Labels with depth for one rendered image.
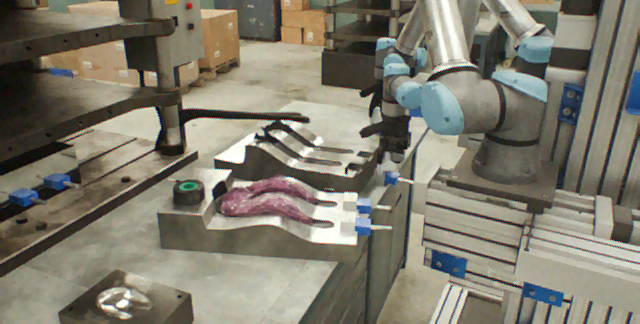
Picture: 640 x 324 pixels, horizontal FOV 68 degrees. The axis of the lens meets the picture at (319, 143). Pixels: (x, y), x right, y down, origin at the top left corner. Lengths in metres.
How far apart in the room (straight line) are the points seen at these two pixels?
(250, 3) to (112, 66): 3.52
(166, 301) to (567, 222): 0.86
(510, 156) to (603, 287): 0.31
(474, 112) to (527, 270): 0.34
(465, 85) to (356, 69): 4.54
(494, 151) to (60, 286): 1.03
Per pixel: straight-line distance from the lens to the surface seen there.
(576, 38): 1.33
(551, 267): 1.10
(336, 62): 5.63
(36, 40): 1.54
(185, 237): 1.28
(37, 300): 1.27
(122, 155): 1.97
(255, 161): 1.57
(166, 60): 1.79
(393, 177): 1.56
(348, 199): 1.33
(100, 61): 5.79
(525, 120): 1.11
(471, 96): 1.04
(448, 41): 1.10
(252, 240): 1.23
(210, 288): 1.17
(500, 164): 1.13
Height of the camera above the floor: 1.52
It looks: 22 degrees down
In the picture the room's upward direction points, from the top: 1 degrees clockwise
